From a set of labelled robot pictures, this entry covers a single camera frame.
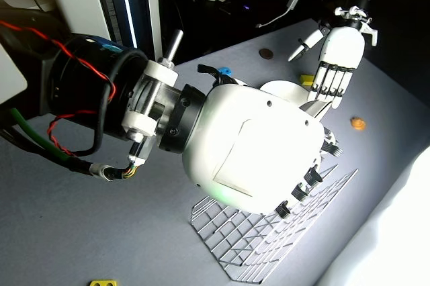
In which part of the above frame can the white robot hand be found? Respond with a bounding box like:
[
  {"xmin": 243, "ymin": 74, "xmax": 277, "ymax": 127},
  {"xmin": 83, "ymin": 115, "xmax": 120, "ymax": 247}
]
[
  {"xmin": 181, "ymin": 63, "xmax": 344, "ymax": 219},
  {"xmin": 288, "ymin": 25, "xmax": 366, "ymax": 111}
]

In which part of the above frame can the orange swirl pastry toy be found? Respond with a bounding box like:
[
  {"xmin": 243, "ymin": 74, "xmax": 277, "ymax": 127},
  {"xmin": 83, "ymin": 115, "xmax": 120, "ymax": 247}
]
[{"xmin": 350, "ymin": 116, "xmax": 367, "ymax": 132}]

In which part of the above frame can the white backdrop sheet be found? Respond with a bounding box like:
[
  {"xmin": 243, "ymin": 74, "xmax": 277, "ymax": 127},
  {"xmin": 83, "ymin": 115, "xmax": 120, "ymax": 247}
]
[{"xmin": 315, "ymin": 144, "xmax": 430, "ymax": 286}]

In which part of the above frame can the white cable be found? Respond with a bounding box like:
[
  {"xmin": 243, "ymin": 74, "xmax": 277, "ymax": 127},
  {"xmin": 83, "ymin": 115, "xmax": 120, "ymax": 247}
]
[{"xmin": 255, "ymin": 7, "xmax": 292, "ymax": 29}]

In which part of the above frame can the silver wire dish rack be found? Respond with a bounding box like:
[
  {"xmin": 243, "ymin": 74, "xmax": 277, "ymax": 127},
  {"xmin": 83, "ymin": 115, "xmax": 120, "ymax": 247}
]
[{"xmin": 190, "ymin": 161, "xmax": 359, "ymax": 283}]

